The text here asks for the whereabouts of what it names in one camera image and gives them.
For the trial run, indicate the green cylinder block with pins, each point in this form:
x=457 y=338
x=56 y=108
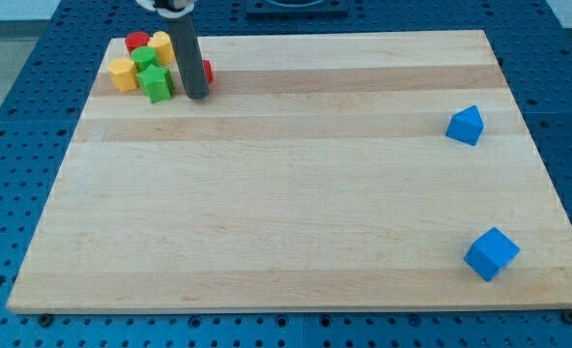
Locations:
x=143 y=57

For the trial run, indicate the yellow hexagon block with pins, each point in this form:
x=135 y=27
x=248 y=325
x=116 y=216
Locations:
x=122 y=72

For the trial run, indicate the red cylinder block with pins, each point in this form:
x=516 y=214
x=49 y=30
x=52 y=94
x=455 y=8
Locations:
x=135 y=40

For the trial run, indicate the wooden board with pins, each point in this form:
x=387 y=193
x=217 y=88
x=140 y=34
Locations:
x=316 y=176

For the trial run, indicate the blue cube block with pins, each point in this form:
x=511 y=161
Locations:
x=491 y=253

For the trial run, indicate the green star block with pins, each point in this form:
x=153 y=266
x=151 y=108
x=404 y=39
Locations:
x=156 y=83

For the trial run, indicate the blue triangle block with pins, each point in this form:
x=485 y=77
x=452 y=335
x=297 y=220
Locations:
x=466 y=126

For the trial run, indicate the yellow rounded block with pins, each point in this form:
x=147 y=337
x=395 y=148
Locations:
x=161 y=43

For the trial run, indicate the red block behind stick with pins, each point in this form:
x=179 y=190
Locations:
x=208 y=71

